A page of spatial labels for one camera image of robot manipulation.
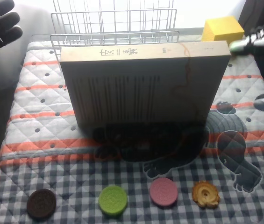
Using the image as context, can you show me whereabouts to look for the golden butter cookie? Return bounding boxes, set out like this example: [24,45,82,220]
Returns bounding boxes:
[191,180,221,209]

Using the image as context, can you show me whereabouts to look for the tan cardboard box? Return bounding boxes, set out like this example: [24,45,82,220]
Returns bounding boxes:
[59,41,231,132]

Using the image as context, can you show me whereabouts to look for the yellow foam block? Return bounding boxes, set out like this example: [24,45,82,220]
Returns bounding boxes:
[201,15,245,42]

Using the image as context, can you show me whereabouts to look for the grey quilt with bear print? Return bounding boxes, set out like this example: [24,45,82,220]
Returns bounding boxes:
[0,35,264,224]

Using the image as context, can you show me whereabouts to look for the pink sandwich cookie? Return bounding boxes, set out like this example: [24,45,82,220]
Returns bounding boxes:
[149,177,178,208]

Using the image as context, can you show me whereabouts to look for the green sandwich cookie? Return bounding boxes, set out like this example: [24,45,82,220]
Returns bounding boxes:
[98,184,128,216]

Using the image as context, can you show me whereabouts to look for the white wire rack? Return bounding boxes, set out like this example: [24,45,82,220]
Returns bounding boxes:
[50,0,179,62]

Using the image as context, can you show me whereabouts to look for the brown chocolate sandwich cookie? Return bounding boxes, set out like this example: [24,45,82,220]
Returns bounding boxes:
[26,188,58,220]

